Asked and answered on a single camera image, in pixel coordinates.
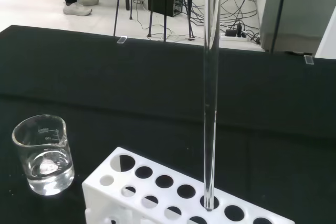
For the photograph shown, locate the white test tube rack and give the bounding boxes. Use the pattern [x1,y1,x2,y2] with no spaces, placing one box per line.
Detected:
[81,146,296,224]

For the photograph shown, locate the dark blue stand legs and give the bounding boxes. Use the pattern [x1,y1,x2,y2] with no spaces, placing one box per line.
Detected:
[147,0,196,42]

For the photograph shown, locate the thin black tripod legs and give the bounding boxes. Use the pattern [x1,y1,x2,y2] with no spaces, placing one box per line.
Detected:
[112,0,135,37]

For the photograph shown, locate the white power strip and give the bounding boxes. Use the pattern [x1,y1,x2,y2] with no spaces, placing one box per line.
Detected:
[219,34,249,42]

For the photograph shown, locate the grey metal cabinet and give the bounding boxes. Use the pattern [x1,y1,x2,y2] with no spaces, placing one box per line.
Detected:
[259,0,336,55]

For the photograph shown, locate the black bench cloth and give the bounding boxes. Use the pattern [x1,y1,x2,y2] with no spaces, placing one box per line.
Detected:
[0,24,336,224]

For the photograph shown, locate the white board panel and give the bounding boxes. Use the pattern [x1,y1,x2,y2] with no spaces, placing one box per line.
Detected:
[313,5,336,60]

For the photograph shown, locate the glass beaker with water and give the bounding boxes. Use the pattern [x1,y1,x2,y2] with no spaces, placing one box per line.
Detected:
[11,114,75,196]

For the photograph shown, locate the tangle of black cables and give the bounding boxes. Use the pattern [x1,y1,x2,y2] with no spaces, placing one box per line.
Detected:
[181,0,262,45]

